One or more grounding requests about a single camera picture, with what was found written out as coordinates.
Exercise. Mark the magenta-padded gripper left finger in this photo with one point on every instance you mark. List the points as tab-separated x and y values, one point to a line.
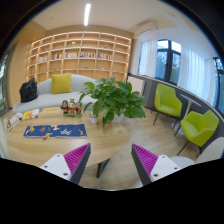
69	166

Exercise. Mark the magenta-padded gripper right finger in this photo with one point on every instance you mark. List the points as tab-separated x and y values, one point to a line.
151	167

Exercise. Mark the round wooden table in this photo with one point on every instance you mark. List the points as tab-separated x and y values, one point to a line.
105	141

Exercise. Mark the small round white side table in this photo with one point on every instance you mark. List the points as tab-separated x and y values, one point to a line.
190	103

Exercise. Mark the white plant pot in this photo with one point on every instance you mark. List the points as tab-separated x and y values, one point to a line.
93	119

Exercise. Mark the colourful doll figurines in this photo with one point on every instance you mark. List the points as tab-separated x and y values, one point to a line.
71	108

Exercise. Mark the yellow book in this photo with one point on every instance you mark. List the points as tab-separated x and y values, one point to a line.
51	111

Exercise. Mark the near lime green chair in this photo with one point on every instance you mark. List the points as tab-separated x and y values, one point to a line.
199	128

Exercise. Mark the lime green chair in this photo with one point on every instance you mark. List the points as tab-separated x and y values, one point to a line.
166	101
199	128

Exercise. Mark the orange picture book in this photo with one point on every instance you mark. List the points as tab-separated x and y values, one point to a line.
30	114

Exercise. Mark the far lime green chair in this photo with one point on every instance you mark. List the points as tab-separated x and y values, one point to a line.
166	101

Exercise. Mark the light grey sofa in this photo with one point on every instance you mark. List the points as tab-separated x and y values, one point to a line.
47	99

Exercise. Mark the white red magazine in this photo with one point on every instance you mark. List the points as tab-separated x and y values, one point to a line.
13	121

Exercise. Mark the green leafy potted plant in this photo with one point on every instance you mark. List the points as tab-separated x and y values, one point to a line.
113	98

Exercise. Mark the white radiator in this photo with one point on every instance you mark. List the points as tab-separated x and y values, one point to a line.
137	84

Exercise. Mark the yellow cushion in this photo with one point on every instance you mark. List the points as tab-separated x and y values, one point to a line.
61	83

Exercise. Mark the black bag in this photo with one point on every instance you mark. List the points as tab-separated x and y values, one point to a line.
28	91

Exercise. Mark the white sheer curtain left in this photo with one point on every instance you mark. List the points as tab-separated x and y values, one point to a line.
148	58

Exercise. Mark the white sheer curtain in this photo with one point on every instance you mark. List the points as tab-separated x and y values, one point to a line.
197	75
148	58

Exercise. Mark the white sheer curtain right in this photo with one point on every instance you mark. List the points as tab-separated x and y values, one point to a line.
197	75

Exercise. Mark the white air conditioner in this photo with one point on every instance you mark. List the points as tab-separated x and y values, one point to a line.
146	27

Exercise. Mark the ceiling strip light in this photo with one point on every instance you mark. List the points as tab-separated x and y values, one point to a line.
86	14

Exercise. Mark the wooden wall bookshelf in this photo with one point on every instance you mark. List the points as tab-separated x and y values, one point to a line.
93	54

